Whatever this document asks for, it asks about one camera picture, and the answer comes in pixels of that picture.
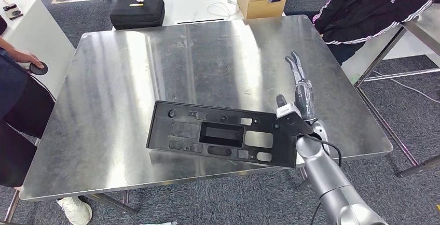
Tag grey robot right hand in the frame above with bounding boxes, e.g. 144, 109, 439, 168
276, 51, 317, 122

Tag black plastic panel part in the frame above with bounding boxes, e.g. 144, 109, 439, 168
146, 100, 298, 168

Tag black round controller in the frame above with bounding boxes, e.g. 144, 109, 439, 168
29, 61, 49, 76

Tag person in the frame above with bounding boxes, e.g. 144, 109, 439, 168
285, 0, 440, 66
0, 36, 93, 225

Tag thin black bar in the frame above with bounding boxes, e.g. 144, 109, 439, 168
177, 18, 225, 25

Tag stainless steel table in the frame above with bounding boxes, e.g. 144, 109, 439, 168
3, 15, 394, 222
354, 3, 440, 178

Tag black zip case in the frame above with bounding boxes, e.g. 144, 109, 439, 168
109, 0, 166, 31

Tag white paper strip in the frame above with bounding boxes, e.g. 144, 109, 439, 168
139, 220, 180, 225

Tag small black devices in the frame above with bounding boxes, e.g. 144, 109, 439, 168
3, 3, 24, 20

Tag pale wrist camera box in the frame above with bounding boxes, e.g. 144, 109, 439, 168
276, 102, 303, 119

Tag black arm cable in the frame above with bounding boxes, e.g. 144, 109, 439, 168
302, 132, 343, 225

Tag white floor cable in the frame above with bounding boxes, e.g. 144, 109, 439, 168
373, 71, 440, 104

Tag white coiled cable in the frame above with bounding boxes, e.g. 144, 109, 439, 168
192, 0, 240, 21

